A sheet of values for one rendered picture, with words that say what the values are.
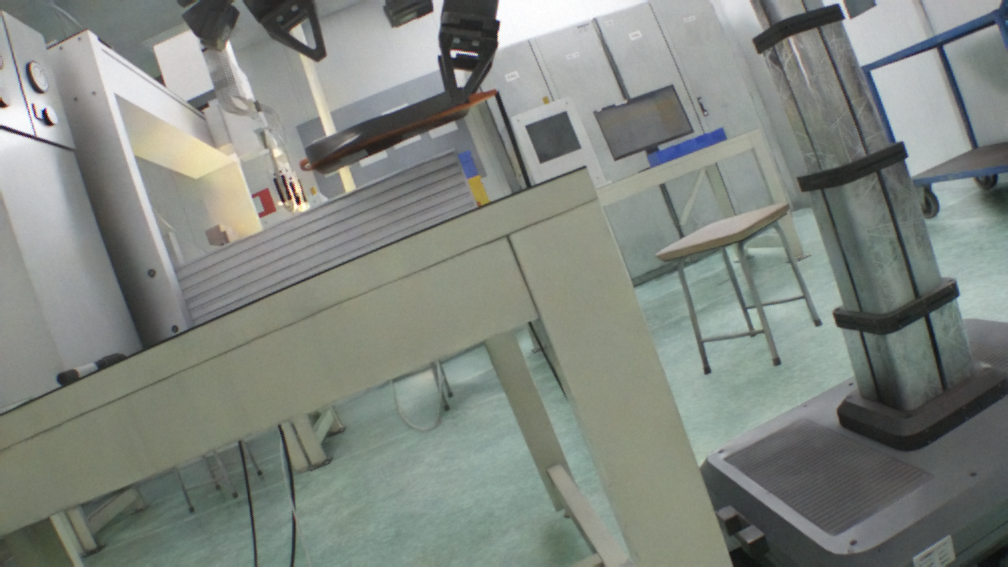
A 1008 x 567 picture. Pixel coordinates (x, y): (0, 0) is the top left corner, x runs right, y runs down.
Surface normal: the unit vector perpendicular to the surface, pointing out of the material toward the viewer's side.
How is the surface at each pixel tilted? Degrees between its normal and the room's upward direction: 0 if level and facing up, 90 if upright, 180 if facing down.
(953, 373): 90
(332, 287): 90
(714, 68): 90
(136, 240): 90
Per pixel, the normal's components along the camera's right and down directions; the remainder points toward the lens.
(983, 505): -0.18, -0.62
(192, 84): 0.14, 0.04
